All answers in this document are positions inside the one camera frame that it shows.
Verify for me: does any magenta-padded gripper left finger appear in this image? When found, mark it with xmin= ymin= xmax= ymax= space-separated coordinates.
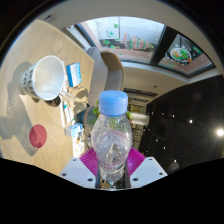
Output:
xmin=59 ymin=147 xmax=100 ymax=190

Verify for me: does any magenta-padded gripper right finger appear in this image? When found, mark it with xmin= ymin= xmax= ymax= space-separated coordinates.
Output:
xmin=124 ymin=147 xmax=168 ymax=189

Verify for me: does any clear bottle with blue cap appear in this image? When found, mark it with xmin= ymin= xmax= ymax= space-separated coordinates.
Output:
xmin=90 ymin=89 xmax=134 ymax=184

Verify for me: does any small blue box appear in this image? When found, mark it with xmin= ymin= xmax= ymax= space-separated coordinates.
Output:
xmin=64 ymin=122 xmax=84 ymax=138

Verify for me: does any flat round red coaster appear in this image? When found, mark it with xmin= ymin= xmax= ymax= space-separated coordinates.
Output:
xmin=28 ymin=123 xmax=48 ymax=149

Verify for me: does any green potted plant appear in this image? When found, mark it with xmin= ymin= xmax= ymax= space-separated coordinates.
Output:
xmin=78 ymin=103 xmax=133 ymax=134

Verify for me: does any blue and white card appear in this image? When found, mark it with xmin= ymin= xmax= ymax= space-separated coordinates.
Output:
xmin=65 ymin=62 xmax=83 ymax=88

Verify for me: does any food picture window poster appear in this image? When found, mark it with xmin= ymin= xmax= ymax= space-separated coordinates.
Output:
xmin=158 ymin=33 xmax=214 ymax=77

